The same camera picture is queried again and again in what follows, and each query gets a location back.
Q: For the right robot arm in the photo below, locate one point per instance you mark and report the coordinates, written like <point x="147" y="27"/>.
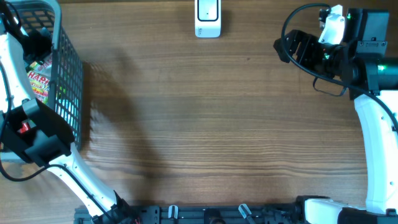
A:
<point x="350" y="52"/>

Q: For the cup noodles container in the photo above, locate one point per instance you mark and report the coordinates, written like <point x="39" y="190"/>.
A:
<point x="44" y="67"/>

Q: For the red snack bar wrapper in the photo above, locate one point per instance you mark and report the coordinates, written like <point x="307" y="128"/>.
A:
<point x="24" y="128"/>

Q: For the grey plastic shopping basket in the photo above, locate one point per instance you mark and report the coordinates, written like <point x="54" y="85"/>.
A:
<point x="50" y="135"/>

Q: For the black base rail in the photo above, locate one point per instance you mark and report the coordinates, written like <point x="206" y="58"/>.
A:
<point x="202" y="214"/>

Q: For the white barcode scanner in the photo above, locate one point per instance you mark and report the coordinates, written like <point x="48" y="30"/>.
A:
<point x="207" y="18"/>

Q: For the green haribo candy bag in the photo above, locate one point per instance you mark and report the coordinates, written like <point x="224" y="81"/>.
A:
<point x="40" y="86"/>

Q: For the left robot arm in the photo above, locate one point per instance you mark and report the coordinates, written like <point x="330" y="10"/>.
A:
<point x="98" y="198"/>

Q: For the teal snack packet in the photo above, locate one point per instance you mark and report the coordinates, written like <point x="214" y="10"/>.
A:
<point x="68" y="110"/>

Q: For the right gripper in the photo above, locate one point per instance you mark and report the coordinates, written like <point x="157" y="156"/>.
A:
<point x="307" y="43"/>

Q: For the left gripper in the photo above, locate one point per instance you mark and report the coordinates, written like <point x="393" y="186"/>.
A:
<point x="45" y="46"/>

